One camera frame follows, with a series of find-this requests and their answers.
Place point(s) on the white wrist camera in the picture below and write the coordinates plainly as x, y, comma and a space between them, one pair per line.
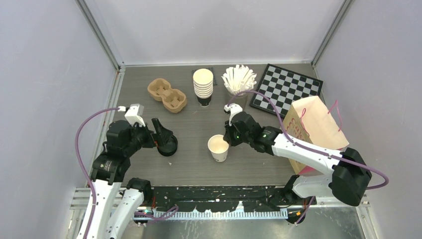
232, 110
133, 114

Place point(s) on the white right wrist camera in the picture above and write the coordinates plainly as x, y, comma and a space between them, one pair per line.
232, 110

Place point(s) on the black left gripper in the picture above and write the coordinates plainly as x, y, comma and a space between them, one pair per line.
162, 134

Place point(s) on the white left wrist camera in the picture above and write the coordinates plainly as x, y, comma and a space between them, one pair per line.
133, 114

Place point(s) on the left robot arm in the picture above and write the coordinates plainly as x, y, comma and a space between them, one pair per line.
105, 181

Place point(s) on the black white checkerboard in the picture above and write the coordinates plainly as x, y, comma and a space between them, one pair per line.
283, 87

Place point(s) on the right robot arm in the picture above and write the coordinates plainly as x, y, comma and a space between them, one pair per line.
342, 173

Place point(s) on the stack of black cup lids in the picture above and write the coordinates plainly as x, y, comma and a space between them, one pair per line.
169, 148

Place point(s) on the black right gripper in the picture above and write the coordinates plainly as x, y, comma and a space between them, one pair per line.
229, 136

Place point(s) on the white paper-wrapped straws bundle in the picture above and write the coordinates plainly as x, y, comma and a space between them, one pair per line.
238, 79

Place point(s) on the small dark mat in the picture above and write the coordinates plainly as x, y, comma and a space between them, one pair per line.
203, 76

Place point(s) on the stack of paper cups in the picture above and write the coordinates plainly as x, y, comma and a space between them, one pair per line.
203, 93

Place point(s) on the brown pulp cup carrier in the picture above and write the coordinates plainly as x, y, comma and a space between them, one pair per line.
173, 100

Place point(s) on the white paper coffee cup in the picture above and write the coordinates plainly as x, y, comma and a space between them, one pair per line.
218, 148

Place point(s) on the yellow pink paper bag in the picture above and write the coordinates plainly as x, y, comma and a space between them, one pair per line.
310, 120

